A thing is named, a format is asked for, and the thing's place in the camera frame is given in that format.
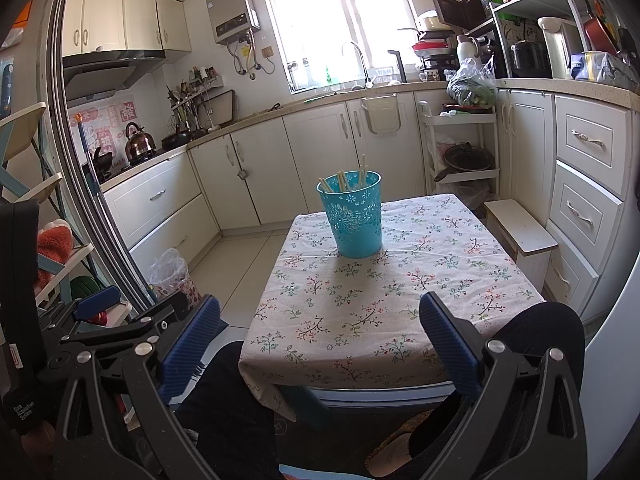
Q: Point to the white water heater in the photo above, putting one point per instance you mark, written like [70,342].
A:
[231,20]

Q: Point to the plastic bag on floor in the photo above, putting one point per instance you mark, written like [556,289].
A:
[170,273]

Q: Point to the white thermos jug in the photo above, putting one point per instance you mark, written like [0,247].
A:
[468,51]

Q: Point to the utensil rack with tools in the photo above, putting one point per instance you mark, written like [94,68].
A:
[201,103]

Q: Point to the black rice cooker pot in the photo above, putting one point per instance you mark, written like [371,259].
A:
[530,60]

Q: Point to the white hanging trash bin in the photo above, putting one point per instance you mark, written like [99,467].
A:
[382,114]

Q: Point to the bag of green vegetables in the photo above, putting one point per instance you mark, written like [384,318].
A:
[474,84]

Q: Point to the wooden chopstick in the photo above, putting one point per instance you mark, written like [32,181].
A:
[362,172]
[324,185]
[342,181]

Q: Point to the black microwave oven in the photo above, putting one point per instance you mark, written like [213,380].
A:
[465,14]

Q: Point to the range hood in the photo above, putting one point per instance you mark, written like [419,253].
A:
[99,75]

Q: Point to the white electric kettle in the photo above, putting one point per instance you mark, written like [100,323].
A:
[562,41]

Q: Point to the yellow right slipper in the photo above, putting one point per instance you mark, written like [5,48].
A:
[393,452]

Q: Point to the dark pan on cart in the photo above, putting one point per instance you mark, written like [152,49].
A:
[465,157]

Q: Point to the white step stool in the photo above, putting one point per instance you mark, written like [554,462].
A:
[523,238]

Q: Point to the black wok on stove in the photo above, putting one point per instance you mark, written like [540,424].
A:
[102,163]

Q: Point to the black frying pan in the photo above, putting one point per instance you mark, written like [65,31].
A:
[176,139]

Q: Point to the white rolling shelf cart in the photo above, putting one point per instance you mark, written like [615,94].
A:
[443,128]

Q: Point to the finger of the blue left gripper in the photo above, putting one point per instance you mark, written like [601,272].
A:
[94,307]

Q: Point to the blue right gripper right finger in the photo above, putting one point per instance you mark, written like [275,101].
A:
[457,343]

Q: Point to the kitchen faucet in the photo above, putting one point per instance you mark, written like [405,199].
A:
[368,83]

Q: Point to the floral tablecloth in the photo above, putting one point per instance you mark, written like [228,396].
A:
[327,321]

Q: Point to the copper kettle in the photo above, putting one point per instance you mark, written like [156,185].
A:
[140,145]

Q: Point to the teal perforated plastic basket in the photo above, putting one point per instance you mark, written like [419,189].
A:
[355,217]

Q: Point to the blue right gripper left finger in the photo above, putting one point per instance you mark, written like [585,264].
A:
[184,357]

